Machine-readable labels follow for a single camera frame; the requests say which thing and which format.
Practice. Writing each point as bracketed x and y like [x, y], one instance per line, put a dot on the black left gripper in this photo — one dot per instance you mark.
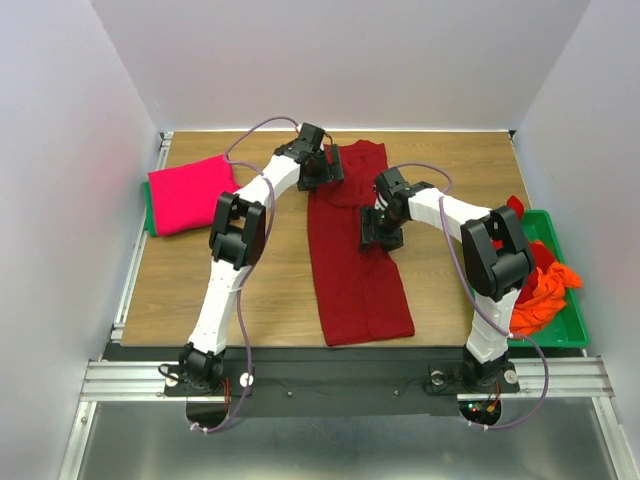
[330, 173]

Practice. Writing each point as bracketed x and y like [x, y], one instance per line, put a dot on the green plastic bin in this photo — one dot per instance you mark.
[567, 330]

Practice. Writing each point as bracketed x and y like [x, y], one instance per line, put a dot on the aluminium frame rail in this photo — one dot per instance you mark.
[572, 377]

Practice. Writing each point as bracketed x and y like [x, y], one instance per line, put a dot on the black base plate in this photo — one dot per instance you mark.
[303, 382]

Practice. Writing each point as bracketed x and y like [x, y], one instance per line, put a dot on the orange t-shirt in bin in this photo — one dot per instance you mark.
[538, 305]

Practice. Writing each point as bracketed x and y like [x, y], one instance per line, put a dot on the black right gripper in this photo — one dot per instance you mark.
[381, 239]

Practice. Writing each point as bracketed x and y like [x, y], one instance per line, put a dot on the dark red t-shirt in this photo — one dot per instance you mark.
[360, 295]

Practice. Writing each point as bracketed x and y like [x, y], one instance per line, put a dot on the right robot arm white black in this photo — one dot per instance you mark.
[494, 265]

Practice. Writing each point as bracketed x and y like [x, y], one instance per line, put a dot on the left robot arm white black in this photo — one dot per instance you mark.
[241, 226]

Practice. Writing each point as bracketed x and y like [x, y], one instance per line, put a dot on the folded pink t-shirt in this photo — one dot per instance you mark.
[185, 197]

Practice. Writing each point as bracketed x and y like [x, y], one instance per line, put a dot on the folded green t-shirt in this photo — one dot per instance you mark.
[149, 222]

